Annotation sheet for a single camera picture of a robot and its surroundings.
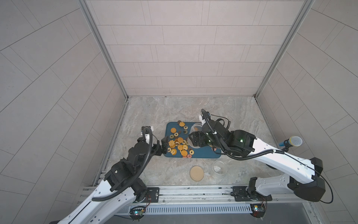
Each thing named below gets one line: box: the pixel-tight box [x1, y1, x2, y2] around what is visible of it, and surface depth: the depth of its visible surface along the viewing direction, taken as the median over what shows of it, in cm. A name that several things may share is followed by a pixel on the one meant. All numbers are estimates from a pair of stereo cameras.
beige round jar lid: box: [189, 165, 205, 182], surface depth 80 cm
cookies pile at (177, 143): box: [167, 120, 195, 159], surface depth 88 cm
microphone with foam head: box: [278, 135, 303, 153], surface depth 68 cm
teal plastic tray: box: [163, 121, 222, 159], surface depth 89 cm
